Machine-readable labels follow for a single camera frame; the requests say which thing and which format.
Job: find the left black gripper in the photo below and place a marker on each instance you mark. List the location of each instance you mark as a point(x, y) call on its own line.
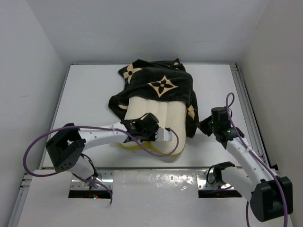
point(155, 127)

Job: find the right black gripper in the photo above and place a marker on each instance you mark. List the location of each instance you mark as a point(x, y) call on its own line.
point(202, 125)

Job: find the cream pillow with yellow edge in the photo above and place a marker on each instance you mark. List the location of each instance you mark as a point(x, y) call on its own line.
point(170, 115)

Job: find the black floral plush pillowcase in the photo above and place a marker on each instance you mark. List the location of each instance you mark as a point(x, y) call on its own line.
point(158, 81)

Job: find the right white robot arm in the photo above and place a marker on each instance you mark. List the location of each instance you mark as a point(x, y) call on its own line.
point(269, 195)

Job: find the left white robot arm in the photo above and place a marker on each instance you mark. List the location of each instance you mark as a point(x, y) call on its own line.
point(67, 145)

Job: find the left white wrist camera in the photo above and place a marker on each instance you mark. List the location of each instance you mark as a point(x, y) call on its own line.
point(163, 134)

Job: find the right aluminium frame rail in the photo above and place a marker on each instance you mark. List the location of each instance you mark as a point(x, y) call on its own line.
point(248, 113)

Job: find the aluminium frame rail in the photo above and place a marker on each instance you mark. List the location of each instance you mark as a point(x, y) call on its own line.
point(248, 113)
point(20, 200)

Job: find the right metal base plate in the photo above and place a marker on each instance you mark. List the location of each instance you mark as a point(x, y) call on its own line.
point(203, 185)

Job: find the metal base plate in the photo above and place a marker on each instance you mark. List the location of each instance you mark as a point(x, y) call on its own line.
point(203, 185)
point(104, 176)

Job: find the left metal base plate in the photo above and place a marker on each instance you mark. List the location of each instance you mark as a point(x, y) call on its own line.
point(104, 176)

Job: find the left aluminium frame rail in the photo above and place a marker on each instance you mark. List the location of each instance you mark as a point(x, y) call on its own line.
point(20, 200)

